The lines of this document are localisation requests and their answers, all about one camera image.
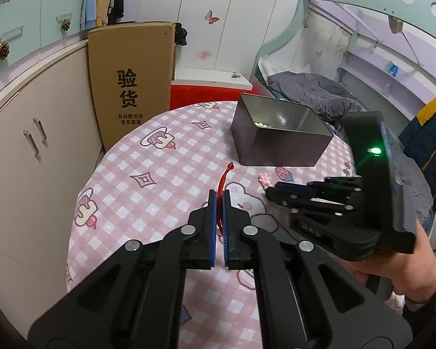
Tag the small clear holder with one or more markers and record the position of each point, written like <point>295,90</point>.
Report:
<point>387,89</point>

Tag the red fuzzy bench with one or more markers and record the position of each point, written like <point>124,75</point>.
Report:
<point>203,96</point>

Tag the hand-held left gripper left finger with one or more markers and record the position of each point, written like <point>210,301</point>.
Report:
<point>213,221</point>

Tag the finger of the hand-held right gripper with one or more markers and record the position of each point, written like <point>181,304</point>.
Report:
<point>343,183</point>
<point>294,192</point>

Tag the small metal hair clip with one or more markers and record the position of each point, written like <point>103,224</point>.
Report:
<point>235,75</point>

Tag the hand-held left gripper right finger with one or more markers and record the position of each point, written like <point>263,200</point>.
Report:
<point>226,225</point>

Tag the white panel wardrobe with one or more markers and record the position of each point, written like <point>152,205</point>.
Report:
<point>225,29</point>

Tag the faded pink butterfly sticker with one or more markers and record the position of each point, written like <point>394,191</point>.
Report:
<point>204,55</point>

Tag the small blue box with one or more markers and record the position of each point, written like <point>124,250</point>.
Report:
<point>391,70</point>

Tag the grey metal tin box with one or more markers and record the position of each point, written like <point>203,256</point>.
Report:
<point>276,149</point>

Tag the white bench top board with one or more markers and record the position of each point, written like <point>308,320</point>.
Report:
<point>210,78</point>

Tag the beige cabinet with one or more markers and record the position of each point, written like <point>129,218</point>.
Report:
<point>29,152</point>

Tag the large printed cardboard box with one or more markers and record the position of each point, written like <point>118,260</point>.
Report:
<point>130,61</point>

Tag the teal bunk bed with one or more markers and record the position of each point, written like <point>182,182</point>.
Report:
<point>348,18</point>

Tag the hanging light blue shirt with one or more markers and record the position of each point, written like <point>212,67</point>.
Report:
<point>88,0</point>

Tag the navy yellow jacket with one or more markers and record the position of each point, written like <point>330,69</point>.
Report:
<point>430,134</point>

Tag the teal drawer unit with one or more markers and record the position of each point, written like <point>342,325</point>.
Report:
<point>29,18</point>

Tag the brown hanging pouch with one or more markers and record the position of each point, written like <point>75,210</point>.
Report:
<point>396,25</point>

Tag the pink checked tablecloth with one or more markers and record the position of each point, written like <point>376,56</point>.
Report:
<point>149,174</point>

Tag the grey duvet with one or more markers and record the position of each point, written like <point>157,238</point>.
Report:
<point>312,91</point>

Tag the white pillow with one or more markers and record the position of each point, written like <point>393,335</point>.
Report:
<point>276,67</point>

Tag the pinecone ornament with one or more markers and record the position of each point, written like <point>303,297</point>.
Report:
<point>3,51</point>
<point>66,26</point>

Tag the person's right hand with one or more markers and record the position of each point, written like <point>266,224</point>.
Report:
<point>403,272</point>

